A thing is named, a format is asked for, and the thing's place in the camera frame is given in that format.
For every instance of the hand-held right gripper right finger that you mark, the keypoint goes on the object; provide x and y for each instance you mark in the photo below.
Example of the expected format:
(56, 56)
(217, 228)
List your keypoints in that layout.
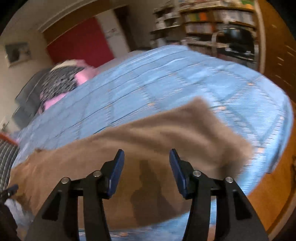
(177, 172)

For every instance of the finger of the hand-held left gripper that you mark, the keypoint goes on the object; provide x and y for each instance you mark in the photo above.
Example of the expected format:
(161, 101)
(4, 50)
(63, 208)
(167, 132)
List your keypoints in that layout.
(10, 190)

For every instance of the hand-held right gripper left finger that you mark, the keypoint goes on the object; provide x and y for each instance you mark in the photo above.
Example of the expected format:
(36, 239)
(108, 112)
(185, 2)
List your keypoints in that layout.
(116, 172)

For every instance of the brown plush blanket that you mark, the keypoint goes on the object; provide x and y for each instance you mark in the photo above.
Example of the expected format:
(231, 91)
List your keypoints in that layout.
(161, 134)

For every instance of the grey striped cloth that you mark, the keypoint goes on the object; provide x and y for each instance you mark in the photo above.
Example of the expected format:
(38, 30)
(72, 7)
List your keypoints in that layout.
(5, 162)

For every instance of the blue patterned bedspread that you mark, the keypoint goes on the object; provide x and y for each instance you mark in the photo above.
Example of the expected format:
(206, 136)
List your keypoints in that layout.
(161, 76)

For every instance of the grey headboard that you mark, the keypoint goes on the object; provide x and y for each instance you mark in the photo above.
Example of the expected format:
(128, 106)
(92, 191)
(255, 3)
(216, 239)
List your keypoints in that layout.
(27, 92)

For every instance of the pink pillow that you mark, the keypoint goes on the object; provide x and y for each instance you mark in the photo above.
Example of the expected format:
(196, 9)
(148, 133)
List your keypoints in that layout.
(85, 74)

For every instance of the black white patterned pillow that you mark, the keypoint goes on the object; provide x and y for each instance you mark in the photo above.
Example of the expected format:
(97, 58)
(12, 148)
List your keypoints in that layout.
(60, 81)

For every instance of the wooden door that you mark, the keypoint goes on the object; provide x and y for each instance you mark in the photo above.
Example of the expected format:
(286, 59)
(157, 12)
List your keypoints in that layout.
(277, 58)

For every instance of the wooden bookshelf with books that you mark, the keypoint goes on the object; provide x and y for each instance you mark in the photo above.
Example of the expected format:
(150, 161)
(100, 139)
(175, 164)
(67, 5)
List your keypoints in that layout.
(208, 23)

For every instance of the red wall board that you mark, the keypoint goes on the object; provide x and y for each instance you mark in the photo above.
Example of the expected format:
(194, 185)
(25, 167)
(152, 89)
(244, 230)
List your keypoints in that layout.
(81, 44)

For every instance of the framed wall picture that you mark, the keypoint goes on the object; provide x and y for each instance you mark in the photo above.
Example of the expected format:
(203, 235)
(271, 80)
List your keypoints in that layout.
(17, 52)

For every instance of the small wall shelf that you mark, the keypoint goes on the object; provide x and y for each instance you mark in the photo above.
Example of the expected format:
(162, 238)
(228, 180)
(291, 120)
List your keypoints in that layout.
(165, 23)

